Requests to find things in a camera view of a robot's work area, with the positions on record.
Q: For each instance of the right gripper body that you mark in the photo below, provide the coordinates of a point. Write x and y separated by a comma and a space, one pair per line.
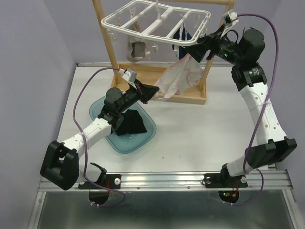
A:
226, 49

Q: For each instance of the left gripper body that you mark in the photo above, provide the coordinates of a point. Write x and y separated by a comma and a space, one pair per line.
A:
132, 96

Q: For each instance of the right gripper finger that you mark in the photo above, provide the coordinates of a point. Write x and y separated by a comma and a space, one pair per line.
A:
197, 51
210, 41

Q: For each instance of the navy blue underwear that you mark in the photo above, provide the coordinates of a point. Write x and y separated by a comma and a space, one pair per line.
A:
183, 35

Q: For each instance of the white pink underwear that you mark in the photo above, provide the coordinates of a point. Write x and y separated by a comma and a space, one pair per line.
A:
180, 76

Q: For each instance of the black underwear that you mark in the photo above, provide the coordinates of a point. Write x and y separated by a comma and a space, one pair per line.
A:
132, 123

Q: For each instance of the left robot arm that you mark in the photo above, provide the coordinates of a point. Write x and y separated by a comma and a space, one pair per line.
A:
61, 161

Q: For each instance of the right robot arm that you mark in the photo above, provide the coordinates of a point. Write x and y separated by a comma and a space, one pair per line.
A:
269, 143

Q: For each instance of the grey underwear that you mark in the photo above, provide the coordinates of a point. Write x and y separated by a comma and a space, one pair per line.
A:
136, 48

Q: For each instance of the wooden rack stand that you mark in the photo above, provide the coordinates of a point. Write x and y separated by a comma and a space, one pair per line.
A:
149, 74

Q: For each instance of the teal plastic basin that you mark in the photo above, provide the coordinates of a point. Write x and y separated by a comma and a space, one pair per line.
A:
128, 143

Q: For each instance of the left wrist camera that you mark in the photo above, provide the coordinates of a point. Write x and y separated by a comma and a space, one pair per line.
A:
128, 75

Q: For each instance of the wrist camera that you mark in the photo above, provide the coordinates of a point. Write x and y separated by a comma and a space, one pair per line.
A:
128, 75
230, 19

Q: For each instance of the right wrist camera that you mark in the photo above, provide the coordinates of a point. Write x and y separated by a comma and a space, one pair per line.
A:
230, 19

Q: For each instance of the white clip hanger frame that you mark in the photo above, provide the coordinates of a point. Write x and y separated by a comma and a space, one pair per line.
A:
140, 8

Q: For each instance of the aluminium rail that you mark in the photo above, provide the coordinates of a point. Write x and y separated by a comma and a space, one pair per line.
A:
201, 181

